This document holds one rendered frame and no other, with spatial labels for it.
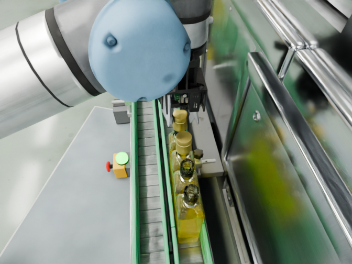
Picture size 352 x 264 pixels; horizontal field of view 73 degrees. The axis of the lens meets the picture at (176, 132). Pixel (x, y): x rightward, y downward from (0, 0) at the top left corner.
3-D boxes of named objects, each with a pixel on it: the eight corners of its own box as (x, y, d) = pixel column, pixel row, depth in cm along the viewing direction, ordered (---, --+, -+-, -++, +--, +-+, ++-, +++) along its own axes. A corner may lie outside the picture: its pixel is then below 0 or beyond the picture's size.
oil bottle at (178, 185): (195, 220, 67) (201, 186, 51) (175, 222, 67) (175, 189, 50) (191, 201, 71) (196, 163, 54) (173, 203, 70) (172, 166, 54)
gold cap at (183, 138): (181, 157, 52) (182, 145, 49) (172, 146, 54) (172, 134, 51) (194, 150, 54) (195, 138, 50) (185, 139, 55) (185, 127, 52)
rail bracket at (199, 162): (213, 178, 76) (219, 155, 65) (192, 181, 75) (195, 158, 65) (210, 168, 78) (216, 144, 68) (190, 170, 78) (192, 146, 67)
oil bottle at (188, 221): (198, 241, 64) (206, 212, 47) (177, 244, 63) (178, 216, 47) (195, 220, 67) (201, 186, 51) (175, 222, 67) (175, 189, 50)
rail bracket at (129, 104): (134, 119, 92) (129, 92, 82) (116, 120, 92) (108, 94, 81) (134, 111, 95) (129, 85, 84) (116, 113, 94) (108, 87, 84)
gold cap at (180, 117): (188, 131, 56) (189, 119, 52) (173, 132, 56) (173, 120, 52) (186, 120, 58) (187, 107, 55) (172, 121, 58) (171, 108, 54)
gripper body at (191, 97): (164, 117, 43) (161, 59, 34) (161, 86, 49) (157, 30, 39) (206, 113, 44) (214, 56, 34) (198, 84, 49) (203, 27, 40)
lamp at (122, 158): (128, 164, 85) (127, 160, 83) (116, 166, 85) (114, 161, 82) (128, 154, 88) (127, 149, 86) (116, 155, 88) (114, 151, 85)
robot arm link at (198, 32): (156, 1, 36) (209, -1, 37) (157, 30, 40) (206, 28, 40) (159, 25, 31) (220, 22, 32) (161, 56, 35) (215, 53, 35)
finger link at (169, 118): (160, 139, 51) (165, 109, 44) (158, 119, 55) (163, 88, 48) (174, 140, 52) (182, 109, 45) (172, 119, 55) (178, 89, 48)
